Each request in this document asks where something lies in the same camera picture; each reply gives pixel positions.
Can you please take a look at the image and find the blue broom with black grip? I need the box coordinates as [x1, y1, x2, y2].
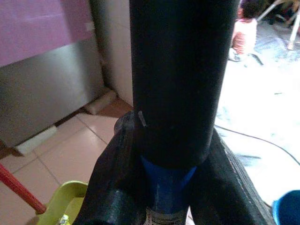
[128, 0, 240, 225]

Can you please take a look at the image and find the yellow-green dustpan with red handle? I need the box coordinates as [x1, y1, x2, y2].
[0, 163, 90, 225]

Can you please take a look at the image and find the white foam block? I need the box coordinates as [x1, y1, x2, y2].
[83, 90, 117, 115]

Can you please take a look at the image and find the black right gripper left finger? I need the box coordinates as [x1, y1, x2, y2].
[85, 111, 150, 225]

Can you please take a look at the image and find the child in pink shirt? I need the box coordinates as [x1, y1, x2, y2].
[231, 0, 258, 62]

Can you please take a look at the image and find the long black cable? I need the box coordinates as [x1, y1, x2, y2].
[214, 125, 300, 165]

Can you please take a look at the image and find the white folding chair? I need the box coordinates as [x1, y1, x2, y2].
[257, 0, 300, 50]

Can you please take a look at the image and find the pink cover sheet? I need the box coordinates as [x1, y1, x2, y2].
[0, 0, 94, 68]

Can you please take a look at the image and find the stainless steel cabinet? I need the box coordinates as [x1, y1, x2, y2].
[0, 37, 105, 148]

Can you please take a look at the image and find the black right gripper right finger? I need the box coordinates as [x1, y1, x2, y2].
[187, 131, 270, 225]

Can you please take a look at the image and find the blue plastic bucket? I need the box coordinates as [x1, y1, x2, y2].
[271, 189, 300, 225]

